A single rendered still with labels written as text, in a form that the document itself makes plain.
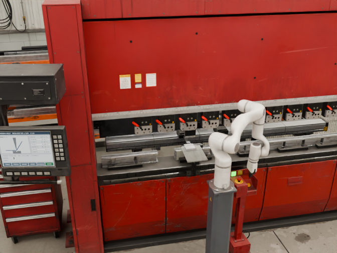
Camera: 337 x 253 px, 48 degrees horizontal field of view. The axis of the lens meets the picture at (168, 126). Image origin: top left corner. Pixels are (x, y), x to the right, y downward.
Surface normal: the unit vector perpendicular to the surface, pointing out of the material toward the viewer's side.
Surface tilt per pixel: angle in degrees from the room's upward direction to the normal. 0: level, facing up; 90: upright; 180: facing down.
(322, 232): 0
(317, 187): 90
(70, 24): 90
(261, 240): 0
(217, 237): 90
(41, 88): 90
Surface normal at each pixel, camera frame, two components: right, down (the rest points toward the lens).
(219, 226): 0.24, 0.42
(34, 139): 0.02, 0.44
